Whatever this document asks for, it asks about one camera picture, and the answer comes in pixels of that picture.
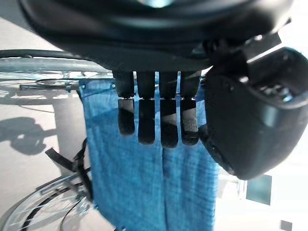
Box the black wheelchair strap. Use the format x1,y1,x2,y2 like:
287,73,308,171
44,137,95,201

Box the wheelchair wheel with black tyre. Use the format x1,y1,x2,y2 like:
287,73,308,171
0,173,97,231
0,49,114,97

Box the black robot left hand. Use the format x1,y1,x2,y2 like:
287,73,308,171
19,0,308,180

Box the small dark square block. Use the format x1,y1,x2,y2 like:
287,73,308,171
280,219,293,231

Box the dark teal square panel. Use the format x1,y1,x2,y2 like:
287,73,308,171
245,174,273,206

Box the wheelchair with blue fabric back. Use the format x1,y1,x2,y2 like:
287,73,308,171
0,49,220,231

